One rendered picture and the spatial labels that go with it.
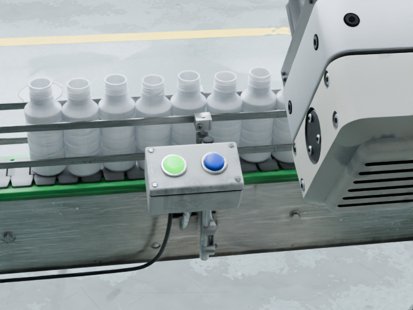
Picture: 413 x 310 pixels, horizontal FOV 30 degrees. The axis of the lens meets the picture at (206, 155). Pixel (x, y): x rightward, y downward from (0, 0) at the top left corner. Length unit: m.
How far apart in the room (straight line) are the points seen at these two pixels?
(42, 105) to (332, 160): 0.84
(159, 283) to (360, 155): 2.14
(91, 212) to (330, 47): 0.92
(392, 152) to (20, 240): 0.99
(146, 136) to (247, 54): 2.70
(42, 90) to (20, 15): 3.17
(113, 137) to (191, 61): 2.60
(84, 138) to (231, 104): 0.24
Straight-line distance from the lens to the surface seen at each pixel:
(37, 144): 1.28
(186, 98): 1.26
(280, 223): 1.40
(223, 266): 2.62
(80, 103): 1.24
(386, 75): 0.45
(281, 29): 4.23
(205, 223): 1.29
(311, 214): 1.40
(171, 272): 2.59
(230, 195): 1.15
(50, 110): 1.25
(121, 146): 1.28
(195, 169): 1.14
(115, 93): 1.24
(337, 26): 0.46
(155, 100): 1.25
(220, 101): 1.26
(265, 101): 1.28
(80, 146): 1.27
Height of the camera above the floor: 1.76
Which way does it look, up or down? 34 degrees down
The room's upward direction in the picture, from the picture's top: 2 degrees clockwise
